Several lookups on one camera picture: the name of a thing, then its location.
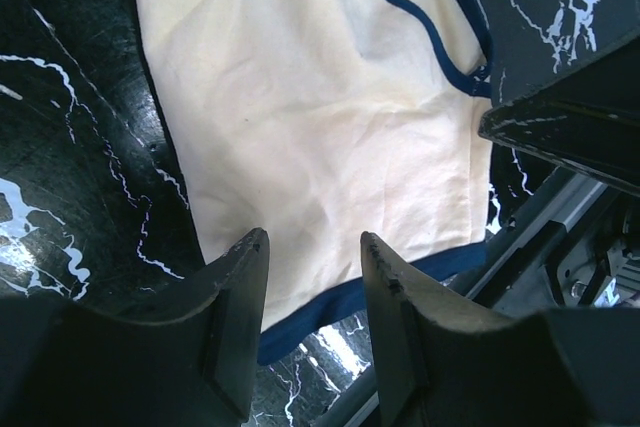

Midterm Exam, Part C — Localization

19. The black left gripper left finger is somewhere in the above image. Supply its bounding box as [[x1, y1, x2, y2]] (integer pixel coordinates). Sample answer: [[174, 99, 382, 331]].
[[1, 228, 270, 426]]

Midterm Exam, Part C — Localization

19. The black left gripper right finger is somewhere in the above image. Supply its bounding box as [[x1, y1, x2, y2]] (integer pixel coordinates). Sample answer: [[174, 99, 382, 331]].
[[361, 232, 639, 426]]

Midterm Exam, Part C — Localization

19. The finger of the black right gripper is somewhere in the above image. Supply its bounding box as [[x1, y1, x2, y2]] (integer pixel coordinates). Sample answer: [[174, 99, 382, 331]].
[[479, 38, 639, 195]]

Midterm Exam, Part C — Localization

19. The beige underwear navy trim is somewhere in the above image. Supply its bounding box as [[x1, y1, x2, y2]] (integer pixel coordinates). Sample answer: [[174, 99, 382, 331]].
[[136, 0, 491, 365]]

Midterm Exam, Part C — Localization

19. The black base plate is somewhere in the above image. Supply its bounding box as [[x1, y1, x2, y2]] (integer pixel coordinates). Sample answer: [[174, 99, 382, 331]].
[[319, 166, 640, 427]]

